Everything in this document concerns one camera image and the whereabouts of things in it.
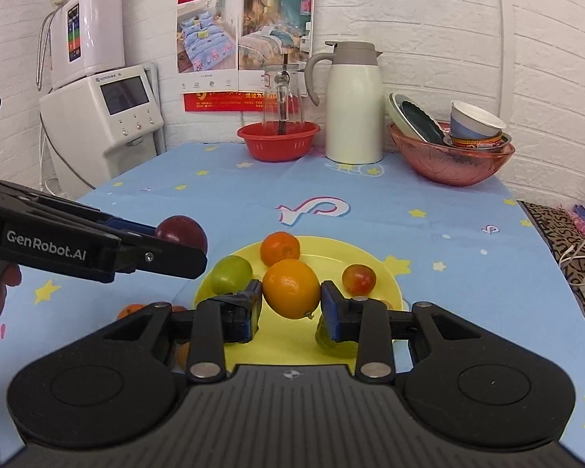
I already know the dark teal dish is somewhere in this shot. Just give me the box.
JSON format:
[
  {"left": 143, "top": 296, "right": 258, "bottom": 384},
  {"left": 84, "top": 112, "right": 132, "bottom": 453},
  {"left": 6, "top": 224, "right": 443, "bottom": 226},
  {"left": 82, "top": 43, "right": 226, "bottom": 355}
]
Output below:
[{"left": 401, "top": 101, "right": 445, "bottom": 146}]

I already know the white wall conduit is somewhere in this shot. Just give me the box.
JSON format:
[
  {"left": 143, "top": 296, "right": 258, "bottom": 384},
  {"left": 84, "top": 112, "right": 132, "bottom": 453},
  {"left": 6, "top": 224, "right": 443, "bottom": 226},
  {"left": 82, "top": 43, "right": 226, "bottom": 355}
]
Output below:
[{"left": 494, "top": 0, "right": 516, "bottom": 148}]

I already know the small red plum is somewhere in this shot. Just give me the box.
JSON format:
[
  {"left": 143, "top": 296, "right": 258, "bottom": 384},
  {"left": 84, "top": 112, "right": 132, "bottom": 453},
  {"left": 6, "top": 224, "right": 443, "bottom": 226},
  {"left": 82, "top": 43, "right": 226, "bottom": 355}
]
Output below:
[{"left": 342, "top": 264, "right": 376, "bottom": 294}]

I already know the red plastic basket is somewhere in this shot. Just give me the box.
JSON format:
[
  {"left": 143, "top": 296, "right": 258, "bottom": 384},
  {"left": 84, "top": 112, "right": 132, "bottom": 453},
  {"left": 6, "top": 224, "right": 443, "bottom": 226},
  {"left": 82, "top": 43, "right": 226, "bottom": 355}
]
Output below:
[{"left": 237, "top": 121, "right": 321, "bottom": 163}]

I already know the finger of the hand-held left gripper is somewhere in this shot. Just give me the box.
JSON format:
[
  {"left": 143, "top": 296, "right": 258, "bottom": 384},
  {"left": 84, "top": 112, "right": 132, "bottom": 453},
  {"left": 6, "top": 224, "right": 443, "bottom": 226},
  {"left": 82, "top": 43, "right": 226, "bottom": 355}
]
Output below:
[
  {"left": 114, "top": 235, "right": 208, "bottom": 282},
  {"left": 100, "top": 215, "right": 158, "bottom": 239}
]

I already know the wall poster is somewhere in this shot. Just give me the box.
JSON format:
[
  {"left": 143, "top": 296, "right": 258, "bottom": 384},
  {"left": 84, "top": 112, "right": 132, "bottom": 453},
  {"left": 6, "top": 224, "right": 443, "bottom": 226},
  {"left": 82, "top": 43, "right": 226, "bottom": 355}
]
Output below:
[{"left": 177, "top": 0, "right": 315, "bottom": 113}]

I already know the thin black stick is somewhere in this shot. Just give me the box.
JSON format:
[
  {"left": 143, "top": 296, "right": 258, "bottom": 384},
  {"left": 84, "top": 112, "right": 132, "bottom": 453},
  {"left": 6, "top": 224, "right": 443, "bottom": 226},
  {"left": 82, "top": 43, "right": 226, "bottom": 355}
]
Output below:
[{"left": 282, "top": 53, "right": 290, "bottom": 135}]

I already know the white charging cable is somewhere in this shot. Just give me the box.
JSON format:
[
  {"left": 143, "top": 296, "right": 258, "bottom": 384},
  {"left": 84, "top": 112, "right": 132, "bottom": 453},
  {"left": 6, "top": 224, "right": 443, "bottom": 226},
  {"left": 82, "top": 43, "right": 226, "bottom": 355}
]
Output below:
[{"left": 558, "top": 224, "right": 585, "bottom": 275}]

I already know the white wall water purifier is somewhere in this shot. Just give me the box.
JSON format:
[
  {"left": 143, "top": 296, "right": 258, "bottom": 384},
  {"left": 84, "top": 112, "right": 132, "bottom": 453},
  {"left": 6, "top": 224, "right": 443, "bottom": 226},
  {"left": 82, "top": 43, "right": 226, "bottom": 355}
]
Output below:
[{"left": 51, "top": 0, "right": 126, "bottom": 89}]

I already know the yellow plastic plate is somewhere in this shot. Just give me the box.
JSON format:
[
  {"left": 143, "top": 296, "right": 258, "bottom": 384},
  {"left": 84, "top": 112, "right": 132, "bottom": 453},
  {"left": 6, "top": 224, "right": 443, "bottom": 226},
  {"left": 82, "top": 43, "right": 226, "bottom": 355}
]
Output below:
[{"left": 193, "top": 236, "right": 403, "bottom": 365}]

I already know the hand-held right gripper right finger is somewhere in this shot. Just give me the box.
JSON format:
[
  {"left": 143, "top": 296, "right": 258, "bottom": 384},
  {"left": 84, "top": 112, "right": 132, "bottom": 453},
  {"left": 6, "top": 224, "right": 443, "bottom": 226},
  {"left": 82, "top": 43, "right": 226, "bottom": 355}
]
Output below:
[{"left": 320, "top": 280, "right": 489, "bottom": 383}]

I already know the white thermos jug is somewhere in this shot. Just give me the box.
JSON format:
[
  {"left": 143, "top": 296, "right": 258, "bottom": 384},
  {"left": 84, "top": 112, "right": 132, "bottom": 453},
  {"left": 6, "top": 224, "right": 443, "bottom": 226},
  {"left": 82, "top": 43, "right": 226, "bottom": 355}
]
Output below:
[{"left": 305, "top": 41, "right": 385, "bottom": 165}]

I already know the clear glass cup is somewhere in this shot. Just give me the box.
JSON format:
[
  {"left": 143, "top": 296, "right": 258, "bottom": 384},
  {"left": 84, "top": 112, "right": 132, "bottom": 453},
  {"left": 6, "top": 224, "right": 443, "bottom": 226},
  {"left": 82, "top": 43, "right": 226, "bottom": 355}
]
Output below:
[{"left": 262, "top": 64, "right": 307, "bottom": 135}]

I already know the large oval green mango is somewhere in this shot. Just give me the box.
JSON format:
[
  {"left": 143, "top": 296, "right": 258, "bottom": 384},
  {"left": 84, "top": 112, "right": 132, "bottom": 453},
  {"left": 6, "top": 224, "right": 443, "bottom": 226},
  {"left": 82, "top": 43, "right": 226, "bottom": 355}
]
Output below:
[{"left": 314, "top": 314, "right": 360, "bottom": 353}]

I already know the white water dispenser with screen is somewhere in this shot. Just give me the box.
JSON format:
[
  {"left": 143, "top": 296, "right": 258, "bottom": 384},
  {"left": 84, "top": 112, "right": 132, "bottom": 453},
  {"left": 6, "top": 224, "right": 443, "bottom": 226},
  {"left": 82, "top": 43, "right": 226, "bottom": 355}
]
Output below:
[{"left": 40, "top": 64, "right": 165, "bottom": 200}]

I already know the dark red plum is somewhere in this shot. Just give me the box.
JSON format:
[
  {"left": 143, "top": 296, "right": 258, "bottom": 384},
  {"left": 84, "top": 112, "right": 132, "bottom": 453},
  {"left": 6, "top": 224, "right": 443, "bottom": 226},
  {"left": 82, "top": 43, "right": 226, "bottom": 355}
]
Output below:
[{"left": 155, "top": 215, "right": 209, "bottom": 255}]

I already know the blue star printed tablecloth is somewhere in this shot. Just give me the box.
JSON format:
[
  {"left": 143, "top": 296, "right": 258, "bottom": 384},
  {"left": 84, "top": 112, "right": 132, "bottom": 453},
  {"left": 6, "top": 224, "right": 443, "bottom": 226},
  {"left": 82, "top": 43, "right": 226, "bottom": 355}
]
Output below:
[{"left": 0, "top": 144, "right": 585, "bottom": 468}]

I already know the patterned ceramic bowl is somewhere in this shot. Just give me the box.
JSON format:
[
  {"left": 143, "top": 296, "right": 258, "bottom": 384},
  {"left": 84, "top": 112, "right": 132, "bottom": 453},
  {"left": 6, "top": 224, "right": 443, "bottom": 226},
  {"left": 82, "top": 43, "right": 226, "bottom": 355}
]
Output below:
[{"left": 443, "top": 131, "right": 512, "bottom": 150}]

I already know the pale green bowl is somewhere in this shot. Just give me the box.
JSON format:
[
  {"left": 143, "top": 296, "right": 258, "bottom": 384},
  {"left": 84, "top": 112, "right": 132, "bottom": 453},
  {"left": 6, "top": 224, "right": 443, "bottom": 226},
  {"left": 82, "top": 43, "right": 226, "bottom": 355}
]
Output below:
[{"left": 387, "top": 92, "right": 437, "bottom": 144}]

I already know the round green fruit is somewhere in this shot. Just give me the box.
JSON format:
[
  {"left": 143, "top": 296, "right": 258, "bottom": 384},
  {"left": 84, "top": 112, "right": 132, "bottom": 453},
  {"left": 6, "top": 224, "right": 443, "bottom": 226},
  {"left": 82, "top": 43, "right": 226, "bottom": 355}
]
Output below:
[{"left": 209, "top": 255, "right": 253, "bottom": 294}]

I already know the metal flexible hose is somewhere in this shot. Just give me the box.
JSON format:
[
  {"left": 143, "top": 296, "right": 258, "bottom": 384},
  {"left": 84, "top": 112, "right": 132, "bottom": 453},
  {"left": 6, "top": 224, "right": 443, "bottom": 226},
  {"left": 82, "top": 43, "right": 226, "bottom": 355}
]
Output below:
[{"left": 37, "top": 10, "right": 62, "bottom": 91}]

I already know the smooth orange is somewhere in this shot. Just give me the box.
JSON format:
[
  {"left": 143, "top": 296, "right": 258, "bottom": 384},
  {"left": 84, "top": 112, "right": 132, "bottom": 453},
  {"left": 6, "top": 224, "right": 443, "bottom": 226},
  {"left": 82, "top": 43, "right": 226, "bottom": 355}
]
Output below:
[
  {"left": 262, "top": 258, "right": 321, "bottom": 320},
  {"left": 172, "top": 305, "right": 192, "bottom": 370}
]

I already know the leopard patterned cloth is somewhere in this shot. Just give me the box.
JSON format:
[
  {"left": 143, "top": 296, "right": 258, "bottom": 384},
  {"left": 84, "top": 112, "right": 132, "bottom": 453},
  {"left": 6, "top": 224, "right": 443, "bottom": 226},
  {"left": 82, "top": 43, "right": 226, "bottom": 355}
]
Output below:
[{"left": 517, "top": 200, "right": 585, "bottom": 367}]

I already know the pink glass bowl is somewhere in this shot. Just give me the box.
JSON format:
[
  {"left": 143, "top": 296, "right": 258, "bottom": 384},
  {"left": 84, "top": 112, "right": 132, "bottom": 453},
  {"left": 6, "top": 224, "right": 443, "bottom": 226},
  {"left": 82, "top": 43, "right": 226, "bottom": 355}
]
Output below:
[{"left": 388, "top": 123, "right": 516, "bottom": 187}]

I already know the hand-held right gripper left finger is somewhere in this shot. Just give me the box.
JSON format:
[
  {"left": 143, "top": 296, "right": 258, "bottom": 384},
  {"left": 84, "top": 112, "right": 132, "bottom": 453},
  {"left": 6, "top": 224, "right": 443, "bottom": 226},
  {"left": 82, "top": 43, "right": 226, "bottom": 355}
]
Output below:
[{"left": 96, "top": 279, "right": 264, "bottom": 384}]

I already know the white and blue cup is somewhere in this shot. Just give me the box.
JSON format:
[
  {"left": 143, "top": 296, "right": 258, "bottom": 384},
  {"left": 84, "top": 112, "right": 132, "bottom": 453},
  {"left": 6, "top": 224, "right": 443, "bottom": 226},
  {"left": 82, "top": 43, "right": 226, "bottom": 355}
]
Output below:
[{"left": 450, "top": 101, "right": 507, "bottom": 140}]

